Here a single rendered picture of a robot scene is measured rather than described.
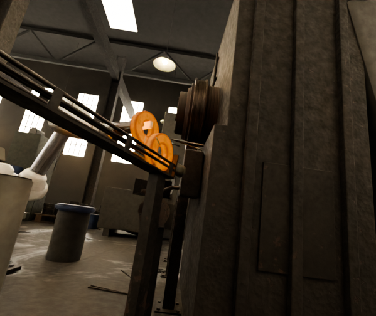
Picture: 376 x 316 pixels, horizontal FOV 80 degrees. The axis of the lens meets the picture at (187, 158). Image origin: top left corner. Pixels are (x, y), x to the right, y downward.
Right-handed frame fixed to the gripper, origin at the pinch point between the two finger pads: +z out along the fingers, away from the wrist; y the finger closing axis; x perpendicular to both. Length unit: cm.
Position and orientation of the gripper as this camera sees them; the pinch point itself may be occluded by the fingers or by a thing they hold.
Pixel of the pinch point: (145, 125)
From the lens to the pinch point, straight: 103.9
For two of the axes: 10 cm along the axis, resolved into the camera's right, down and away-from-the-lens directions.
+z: 8.5, -0.6, -5.2
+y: -5.1, -2.8, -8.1
